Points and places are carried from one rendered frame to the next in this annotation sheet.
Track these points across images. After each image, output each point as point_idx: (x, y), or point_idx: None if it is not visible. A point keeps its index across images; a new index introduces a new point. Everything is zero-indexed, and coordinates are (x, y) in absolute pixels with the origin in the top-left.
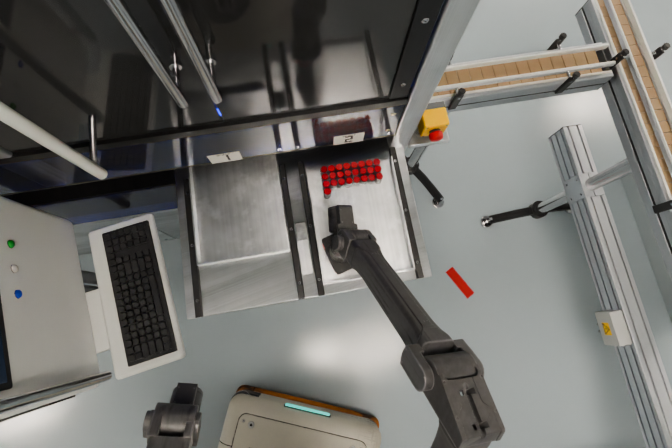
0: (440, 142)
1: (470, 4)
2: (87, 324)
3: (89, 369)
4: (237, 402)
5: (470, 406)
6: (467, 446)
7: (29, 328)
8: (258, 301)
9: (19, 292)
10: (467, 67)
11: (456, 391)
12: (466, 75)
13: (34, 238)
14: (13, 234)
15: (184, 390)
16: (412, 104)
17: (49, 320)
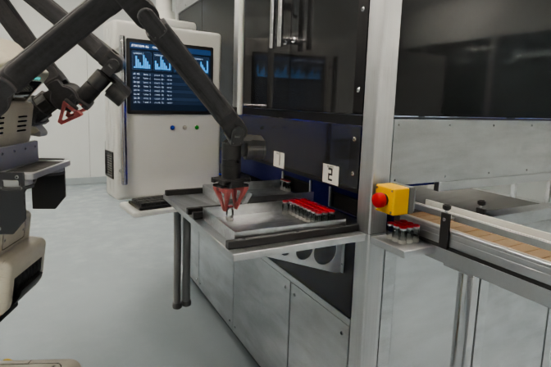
0: (396, 251)
1: None
2: (156, 189)
3: (128, 185)
4: (74, 360)
5: None
6: None
7: (155, 133)
8: (181, 205)
9: (173, 126)
10: (489, 221)
11: None
12: (485, 233)
13: (202, 147)
14: (202, 130)
15: (127, 87)
16: (365, 127)
17: (159, 151)
